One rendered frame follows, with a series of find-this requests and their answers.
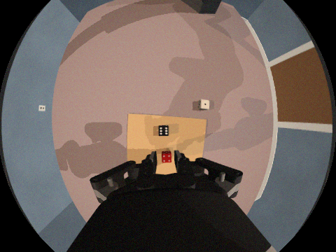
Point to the white die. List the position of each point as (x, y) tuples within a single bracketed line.
[(203, 104)]

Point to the red die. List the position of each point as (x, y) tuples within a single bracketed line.
[(166, 156)]

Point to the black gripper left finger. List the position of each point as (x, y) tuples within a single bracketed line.
[(105, 183)]

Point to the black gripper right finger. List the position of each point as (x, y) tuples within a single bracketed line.
[(220, 175)]

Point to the tan square mat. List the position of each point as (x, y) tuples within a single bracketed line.
[(185, 134)]

